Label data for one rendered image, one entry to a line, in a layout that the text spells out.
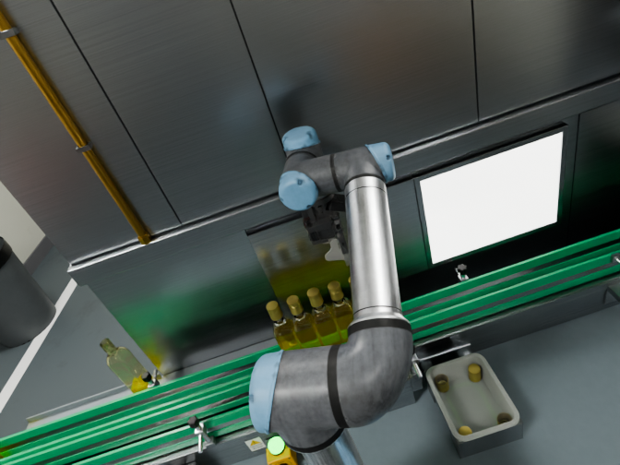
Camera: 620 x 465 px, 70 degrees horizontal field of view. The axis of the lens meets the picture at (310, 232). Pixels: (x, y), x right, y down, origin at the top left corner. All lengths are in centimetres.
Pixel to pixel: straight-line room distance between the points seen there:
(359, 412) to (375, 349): 9
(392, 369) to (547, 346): 94
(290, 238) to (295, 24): 54
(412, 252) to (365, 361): 77
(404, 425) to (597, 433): 48
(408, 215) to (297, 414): 76
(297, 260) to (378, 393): 70
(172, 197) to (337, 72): 51
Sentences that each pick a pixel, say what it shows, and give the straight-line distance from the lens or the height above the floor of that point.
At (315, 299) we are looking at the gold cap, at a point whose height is 115.
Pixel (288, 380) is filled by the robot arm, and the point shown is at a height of 147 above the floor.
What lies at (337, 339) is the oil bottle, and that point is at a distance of 130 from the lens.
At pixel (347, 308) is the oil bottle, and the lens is 122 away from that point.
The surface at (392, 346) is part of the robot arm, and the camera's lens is 64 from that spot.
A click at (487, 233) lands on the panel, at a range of 144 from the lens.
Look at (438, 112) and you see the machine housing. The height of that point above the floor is 147.
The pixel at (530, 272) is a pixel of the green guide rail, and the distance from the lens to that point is 150.
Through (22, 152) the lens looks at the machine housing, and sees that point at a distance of 119.
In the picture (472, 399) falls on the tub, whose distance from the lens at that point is 140.
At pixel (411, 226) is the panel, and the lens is 130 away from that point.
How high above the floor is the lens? 198
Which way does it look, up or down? 36 degrees down
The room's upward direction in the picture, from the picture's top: 20 degrees counter-clockwise
